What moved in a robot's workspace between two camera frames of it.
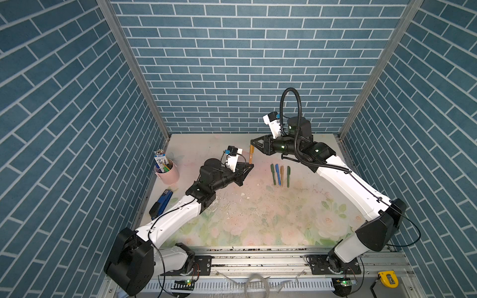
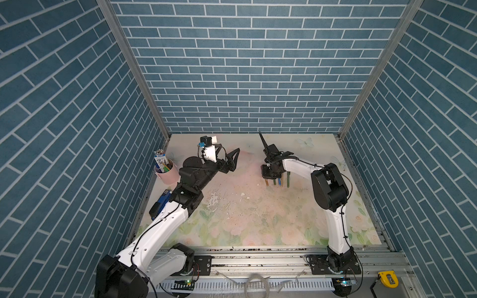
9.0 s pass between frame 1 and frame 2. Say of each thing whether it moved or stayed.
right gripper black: moved
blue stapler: stayed
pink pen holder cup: stayed
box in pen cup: stayed
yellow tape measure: stayed
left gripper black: moved
